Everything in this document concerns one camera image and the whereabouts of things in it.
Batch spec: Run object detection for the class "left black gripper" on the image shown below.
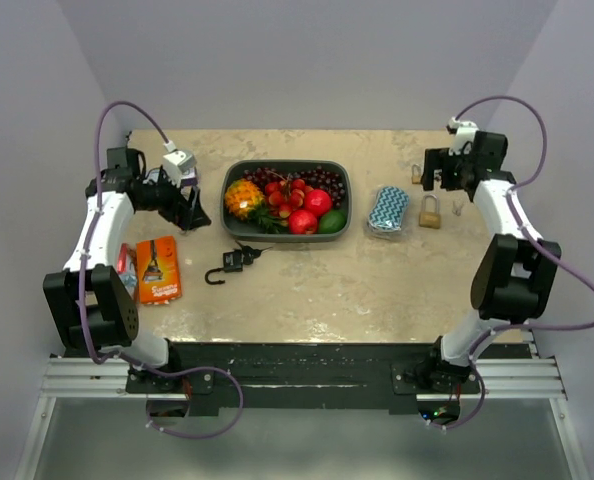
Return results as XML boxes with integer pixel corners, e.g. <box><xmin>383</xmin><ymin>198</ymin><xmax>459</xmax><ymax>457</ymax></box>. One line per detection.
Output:
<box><xmin>138</xmin><ymin>165</ymin><xmax>211</xmax><ymax>230</ymax></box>

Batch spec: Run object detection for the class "silver key set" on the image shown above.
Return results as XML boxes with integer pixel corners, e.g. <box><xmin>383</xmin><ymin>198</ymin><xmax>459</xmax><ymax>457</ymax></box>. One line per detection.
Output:
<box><xmin>452</xmin><ymin>201</ymin><xmax>464</xmax><ymax>217</ymax></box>

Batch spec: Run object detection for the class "brass long-shackle padlock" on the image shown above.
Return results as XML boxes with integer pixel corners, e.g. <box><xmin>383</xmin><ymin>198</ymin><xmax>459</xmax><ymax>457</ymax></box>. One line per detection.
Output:
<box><xmin>418</xmin><ymin>194</ymin><xmax>441</xmax><ymax>229</ymax></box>

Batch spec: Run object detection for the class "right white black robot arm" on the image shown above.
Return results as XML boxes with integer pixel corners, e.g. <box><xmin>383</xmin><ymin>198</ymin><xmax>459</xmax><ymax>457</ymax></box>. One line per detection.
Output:
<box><xmin>400</xmin><ymin>122</ymin><xmax>561</xmax><ymax>393</ymax></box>

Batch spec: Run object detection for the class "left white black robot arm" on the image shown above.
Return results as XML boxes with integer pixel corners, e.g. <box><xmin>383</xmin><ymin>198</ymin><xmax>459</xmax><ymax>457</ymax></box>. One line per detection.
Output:
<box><xmin>43</xmin><ymin>145</ymin><xmax>211</xmax><ymax>392</ymax></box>

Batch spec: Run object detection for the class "small brass closed padlock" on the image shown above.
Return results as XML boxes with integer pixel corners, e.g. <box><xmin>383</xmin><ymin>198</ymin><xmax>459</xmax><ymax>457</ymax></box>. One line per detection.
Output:
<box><xmin>411</xmin><ymin>164</ymin><xmax>423</xmax><ymax>184</ymax></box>

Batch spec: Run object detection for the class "grey fruit tray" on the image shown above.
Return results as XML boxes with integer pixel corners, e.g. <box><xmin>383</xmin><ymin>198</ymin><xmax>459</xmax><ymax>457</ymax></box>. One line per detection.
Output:
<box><xmin>220</xmin><ymin>159</ymin><xmax>353</xmax><ymax>243</ymax></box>

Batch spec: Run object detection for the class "purple silver toothpaste box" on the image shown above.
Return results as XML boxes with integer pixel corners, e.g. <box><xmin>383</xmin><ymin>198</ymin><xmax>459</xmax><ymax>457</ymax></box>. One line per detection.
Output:
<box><xmin>145</xmin><ymin>168</ymin><xmax>198</xmax><ymax>188</ymax></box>

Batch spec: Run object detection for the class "toy pineapple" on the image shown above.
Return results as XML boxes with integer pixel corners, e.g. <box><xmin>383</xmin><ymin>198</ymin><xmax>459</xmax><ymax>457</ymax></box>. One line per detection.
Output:
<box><xmin>224</xmin><ymin>179</ymin><xmax>284</xmax><ymax>234</ymax></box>

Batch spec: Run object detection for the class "black padlock with keys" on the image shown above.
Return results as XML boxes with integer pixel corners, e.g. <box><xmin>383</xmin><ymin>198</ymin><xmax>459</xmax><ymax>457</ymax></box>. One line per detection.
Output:
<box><xmin>204</xmin><ymin>240</ymin><xmax>270</xmax><ymax>285</ymax></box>

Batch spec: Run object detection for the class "blue chevron sponge pack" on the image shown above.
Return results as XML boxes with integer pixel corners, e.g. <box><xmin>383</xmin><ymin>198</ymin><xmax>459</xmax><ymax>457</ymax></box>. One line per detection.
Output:
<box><xmin>367</xmin><ymin>186</ymin><xmax>410</xmax><ymax>235</ymax></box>

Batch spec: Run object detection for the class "orange razor package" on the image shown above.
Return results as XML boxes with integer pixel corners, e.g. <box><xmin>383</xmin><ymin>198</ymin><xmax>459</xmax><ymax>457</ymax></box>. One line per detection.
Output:
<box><xmin>135</xmin><ymin>236</ymin><xmax>182</xmax><ymax>305</ymax></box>

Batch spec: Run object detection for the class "red small box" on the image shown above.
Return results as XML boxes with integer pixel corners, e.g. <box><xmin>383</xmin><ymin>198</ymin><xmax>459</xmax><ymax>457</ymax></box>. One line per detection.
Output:
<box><xmin>116</xmin><ymin>243</ymin><xmax>138</xmax><ymax>300</ymax></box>

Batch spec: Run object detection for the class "red cherries cluster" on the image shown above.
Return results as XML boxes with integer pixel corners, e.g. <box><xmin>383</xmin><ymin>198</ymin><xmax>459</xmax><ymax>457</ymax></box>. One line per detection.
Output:
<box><xmin>263</xmin><ymin>178</ymin><xmax>313</xmax><ymax>219</ymax></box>

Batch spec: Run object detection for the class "red apple front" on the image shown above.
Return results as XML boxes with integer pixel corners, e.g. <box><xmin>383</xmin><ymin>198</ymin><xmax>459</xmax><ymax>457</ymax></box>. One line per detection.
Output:
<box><xmin>288</xmin><ymin>209</ymin><xmax>318</xmax><ymax>235</ymax></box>

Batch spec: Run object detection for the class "red apple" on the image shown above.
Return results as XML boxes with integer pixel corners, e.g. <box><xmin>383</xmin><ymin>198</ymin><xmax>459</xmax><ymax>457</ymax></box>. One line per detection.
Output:
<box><xmin>288</xmin><ymin>209</ymin><xmax>318</xmax><ymax>235</ymax></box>
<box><xmin>303</xmin><ymin>189</ymin><xmax>333</xmax><ymax>218</ymax></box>

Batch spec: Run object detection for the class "dark grapes bunch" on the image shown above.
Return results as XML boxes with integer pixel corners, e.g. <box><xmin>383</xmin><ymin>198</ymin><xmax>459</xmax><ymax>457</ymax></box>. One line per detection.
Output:
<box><xmin>243</xmin><ymin>165</ymin><xmax>348</xmax><ymax>209</ymax></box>

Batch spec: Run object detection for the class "green lime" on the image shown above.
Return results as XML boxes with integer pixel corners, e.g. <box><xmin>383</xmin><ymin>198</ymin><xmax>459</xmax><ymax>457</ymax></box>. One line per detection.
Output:
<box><xmin>317</xmin><ymin>209</ymin><xmax>347</xmax><ymax>234</ymax></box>

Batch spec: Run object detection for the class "red apple back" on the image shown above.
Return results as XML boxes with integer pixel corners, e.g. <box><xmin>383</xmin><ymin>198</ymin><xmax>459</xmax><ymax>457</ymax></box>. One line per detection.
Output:
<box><xmin>303</xmin><ymin>189</ymin><xmax>333</xmax><ymax>218</ymax></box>

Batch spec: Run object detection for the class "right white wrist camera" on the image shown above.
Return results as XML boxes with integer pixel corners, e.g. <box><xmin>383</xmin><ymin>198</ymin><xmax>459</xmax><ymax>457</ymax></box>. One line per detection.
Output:
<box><xmin>446</xmin><ymin>117</ymin><xmax>479</xmax><ymax>155</ymax></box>

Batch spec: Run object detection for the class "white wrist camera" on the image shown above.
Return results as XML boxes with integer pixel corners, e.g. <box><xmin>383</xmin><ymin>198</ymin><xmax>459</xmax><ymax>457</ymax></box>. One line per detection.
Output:
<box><xmin>161</xmin><ymin>141</ymin><xmax>196</xmax><ymax>187</ymax></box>
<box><xmin>446</xmin><ymin>117</ymin><xmax>479</xmax><ymax>155</ymax></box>

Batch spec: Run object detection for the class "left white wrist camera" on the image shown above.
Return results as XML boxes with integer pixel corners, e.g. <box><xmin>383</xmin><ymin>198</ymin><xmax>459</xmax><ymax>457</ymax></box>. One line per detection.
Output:
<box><xmin>161</xmin><ymin>141</ymin><xmax>196</xmax><ymax>187</ymax></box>

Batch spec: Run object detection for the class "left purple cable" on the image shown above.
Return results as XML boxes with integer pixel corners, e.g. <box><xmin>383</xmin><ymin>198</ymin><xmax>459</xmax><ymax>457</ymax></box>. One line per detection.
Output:
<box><xmin>76</xmin><ymin>101</ymin><xmax>244</xmax><ymax>440</ymax></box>

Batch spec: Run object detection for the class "purple cable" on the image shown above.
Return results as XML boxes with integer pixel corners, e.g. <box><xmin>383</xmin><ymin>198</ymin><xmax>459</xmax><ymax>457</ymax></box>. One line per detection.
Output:
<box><xmin>424</xmin><ymin>95</ymin><xmax>594</xmax><ymax>431</ymax></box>
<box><xmin>76</xmin><ymin>101</ymin><xmax>244</xmax><ymax>440</ymax></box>

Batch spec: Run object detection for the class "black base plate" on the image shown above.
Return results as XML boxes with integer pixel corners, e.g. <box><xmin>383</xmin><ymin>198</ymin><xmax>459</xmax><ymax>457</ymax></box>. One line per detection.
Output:
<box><xmin>64</xmin><ymin>342</ymin><xmax>533</xmax><ymax>417</ymax></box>

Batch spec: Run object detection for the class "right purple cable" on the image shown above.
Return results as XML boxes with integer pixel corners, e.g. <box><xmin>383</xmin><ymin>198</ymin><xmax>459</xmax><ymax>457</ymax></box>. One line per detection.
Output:
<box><xmin>424</xmin><ymin>95</ymin><xmax>594</xmax><ymax>431</ymax></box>

